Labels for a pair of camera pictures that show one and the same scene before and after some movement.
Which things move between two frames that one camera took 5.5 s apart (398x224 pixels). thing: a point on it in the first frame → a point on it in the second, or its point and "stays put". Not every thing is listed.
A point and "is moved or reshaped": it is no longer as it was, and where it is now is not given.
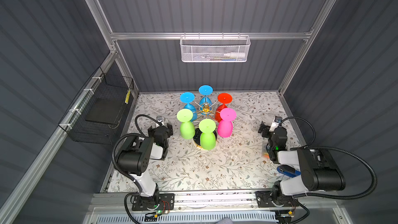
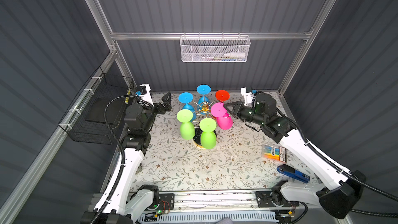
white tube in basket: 235,55 stays put
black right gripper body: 266,130 → 239,110
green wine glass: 208,138 stays put
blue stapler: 288,170 stays put
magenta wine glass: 225,126 is moved or reshaped
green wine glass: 187,128 stays put
